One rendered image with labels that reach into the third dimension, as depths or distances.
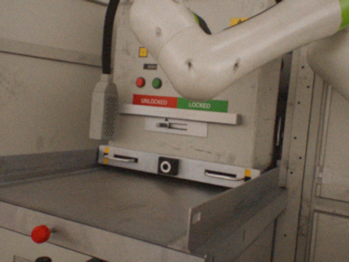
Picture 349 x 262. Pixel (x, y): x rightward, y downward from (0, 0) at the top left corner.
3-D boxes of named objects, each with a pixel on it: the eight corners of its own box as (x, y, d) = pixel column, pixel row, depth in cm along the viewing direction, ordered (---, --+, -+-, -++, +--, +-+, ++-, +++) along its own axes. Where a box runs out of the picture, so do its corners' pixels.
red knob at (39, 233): (40, 247, 65) (42, 229, 65) (27, 243, 67) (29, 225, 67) (59, 240, 69) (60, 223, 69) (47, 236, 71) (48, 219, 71)
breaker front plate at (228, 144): (249, 173, 99) (268, -7, 97) (106, 150, 121) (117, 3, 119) (250, 173, 100) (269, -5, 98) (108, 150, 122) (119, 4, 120)
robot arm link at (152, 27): (146, -35, 64) (107, 13, 68) (188, 16, 60) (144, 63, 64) (182, -8, 76) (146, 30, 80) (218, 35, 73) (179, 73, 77)
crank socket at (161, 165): (173, 176, 106) (175, 159, 106) (155, 173, 109) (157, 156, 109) (178, 175, 109) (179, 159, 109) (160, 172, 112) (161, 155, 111)
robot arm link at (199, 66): (287, 10, 83) (312, -31, 74) (323, 47, 80) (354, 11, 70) (152, 76, 70) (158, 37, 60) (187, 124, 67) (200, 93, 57)
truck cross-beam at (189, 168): (257, 192, 98) (260, 170, 98) (97, 162, 123) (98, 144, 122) (262, 189, 103) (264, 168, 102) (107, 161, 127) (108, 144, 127)
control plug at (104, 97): (101, 140, 109) (105, 81, 109) (88, 138, 112) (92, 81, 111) (116, 140, 116) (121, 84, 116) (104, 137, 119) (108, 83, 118)
